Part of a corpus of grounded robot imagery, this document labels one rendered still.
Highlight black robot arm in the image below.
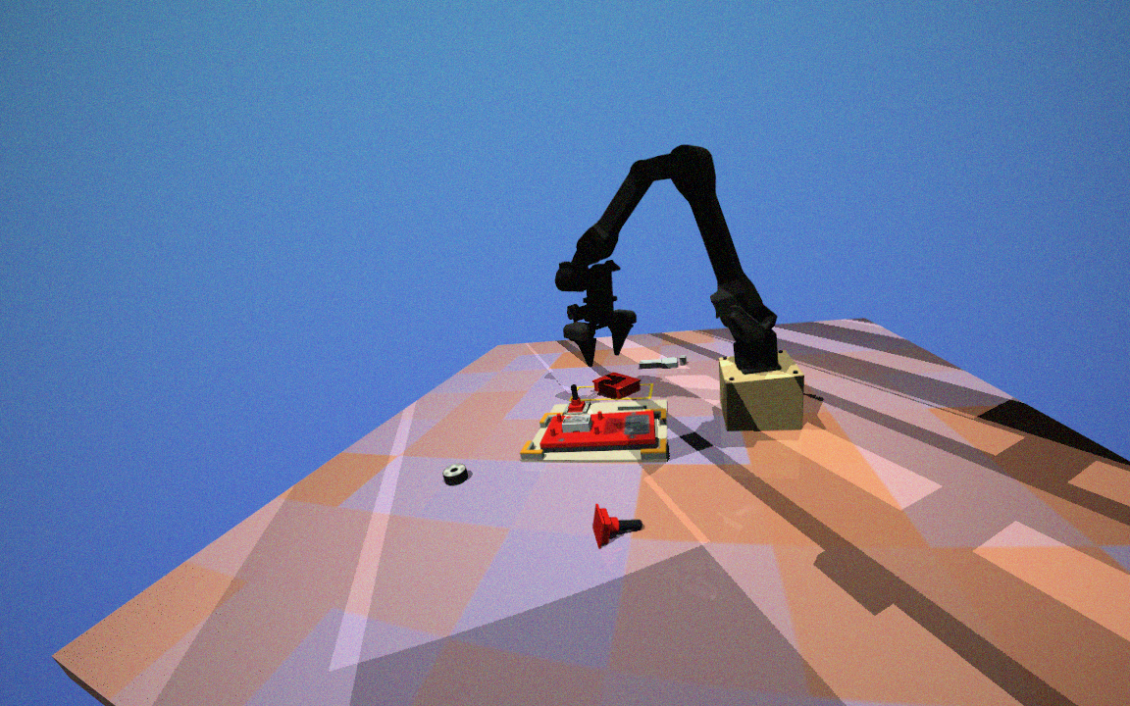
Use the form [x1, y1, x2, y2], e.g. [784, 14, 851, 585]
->
[555, 143, 782, 375]

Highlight small toy wheel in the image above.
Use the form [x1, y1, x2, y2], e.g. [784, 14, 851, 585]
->
[442, 464, 468, 486]

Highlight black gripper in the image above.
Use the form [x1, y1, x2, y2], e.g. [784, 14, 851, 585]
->
[563, 291, 637, 367]

